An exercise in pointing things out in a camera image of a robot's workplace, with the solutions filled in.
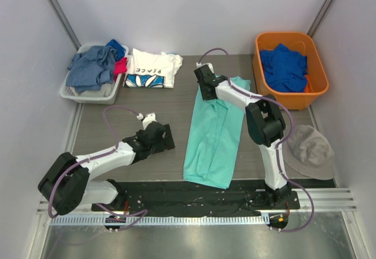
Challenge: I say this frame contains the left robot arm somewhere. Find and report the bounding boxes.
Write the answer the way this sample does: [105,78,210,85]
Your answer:
[38,122,175,218]

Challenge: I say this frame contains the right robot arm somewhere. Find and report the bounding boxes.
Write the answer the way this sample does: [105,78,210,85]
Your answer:
[194,63,291,209]

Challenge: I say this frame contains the white laundry basket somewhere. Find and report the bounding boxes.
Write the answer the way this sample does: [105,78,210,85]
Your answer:
[60,44,129,105]

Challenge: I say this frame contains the orange plastic tub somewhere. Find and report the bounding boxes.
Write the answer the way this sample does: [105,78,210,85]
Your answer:
[253,31,329,110]

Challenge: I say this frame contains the blue checked shirt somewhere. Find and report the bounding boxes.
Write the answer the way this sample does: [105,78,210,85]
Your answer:
[65,45,117,92]

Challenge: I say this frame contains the orange garment in tub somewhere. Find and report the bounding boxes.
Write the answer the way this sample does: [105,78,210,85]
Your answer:
[304,75,314,93]

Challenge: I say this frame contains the blue garment in basket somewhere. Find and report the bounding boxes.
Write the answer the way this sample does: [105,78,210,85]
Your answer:
[106,39,127,61]

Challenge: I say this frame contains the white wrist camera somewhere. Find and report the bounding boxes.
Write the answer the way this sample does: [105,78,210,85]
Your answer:
[196,62,214,73]
[136,113,156,130]

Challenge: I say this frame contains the red garment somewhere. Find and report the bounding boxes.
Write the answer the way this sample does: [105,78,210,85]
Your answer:
[113,57,127,77]

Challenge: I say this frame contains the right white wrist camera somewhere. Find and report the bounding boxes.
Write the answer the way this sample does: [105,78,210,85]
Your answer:
[196,62,214,73]

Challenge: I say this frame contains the white slotted cable duct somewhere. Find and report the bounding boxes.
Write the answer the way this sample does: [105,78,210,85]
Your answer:
[50,213,270,227]

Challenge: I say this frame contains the aluminium rail frame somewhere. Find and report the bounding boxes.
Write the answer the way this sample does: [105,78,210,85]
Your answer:
[36,188,357,216]

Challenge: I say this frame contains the royal blue garment in tub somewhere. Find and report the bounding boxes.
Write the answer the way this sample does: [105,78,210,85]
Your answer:
[259,43,308,93]

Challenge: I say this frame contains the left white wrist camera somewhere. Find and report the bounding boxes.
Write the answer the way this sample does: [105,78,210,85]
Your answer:
[136,113,156,130]

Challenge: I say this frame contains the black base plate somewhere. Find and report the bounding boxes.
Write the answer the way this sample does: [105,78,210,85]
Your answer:
[105,180,300,217]

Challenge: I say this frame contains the teal t shirt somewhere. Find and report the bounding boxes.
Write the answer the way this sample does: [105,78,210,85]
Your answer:
[183,90,244,189]

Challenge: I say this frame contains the grey bucket hat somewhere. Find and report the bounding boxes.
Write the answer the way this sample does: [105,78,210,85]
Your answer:
[282,125,335,180]

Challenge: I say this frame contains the white printed t shirt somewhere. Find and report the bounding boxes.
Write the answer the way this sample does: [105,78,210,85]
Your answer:
[123,48,183,89]

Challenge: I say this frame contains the grey garment in basket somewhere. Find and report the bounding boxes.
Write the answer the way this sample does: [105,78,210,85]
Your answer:
[80,83,114,97]

